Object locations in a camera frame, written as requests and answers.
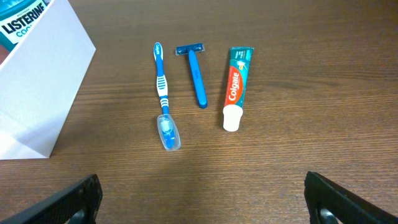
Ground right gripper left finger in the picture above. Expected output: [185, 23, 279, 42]
[2, 174, 103, 224]

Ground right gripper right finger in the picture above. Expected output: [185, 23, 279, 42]
[304, 171, 397, 224]

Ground teal mouthwash bottle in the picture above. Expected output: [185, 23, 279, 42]
[1, 0, 48, 52]

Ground blue white toothbrush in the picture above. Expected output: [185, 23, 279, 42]
[153, 42, 181, 151]

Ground white open cardboard box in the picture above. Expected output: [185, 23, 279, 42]
[1, 0, 96, 160]

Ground red green toothpaste tube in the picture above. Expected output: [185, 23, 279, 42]
[223, 47, 254, 132]

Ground blue disposable razor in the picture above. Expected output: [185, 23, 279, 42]
[175, 43, 208, 109]

